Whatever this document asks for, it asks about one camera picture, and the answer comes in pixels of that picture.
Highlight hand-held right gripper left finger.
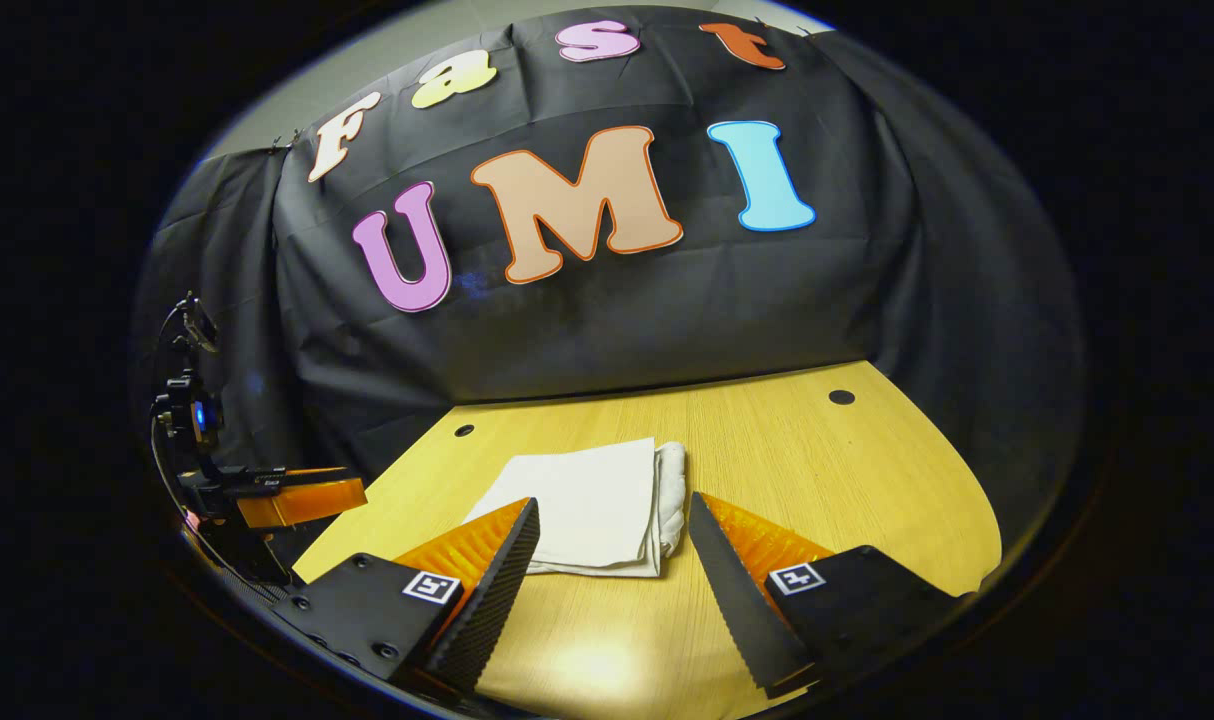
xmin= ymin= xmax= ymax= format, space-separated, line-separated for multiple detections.
xmin=272 ymin=497 xmax=542 ymax=699

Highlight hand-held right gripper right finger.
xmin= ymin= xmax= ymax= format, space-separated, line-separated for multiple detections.
xmin=689 ymin=492 xmax=970 ymax=699

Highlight white jeans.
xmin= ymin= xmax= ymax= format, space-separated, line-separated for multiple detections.
xmin=464 ymin=437 xmax=688 ymax=579

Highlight black backdrop cloth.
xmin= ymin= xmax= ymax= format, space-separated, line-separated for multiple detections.
xmin=132 ymin=5 xmax=1086 ymax=561

